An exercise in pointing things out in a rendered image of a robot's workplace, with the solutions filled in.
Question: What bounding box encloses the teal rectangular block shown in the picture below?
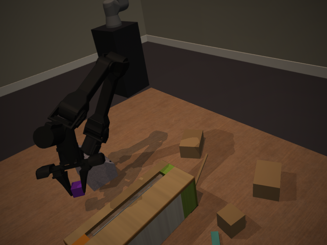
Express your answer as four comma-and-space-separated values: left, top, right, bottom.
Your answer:
211, 231, 220, 245

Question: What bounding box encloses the purple cube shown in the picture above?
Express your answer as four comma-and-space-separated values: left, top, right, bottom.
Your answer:
71, 181, 85, 198

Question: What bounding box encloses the tan cube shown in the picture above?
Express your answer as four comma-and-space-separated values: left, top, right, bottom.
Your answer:
253, 160, 282, 202
179, 129, 204, 159

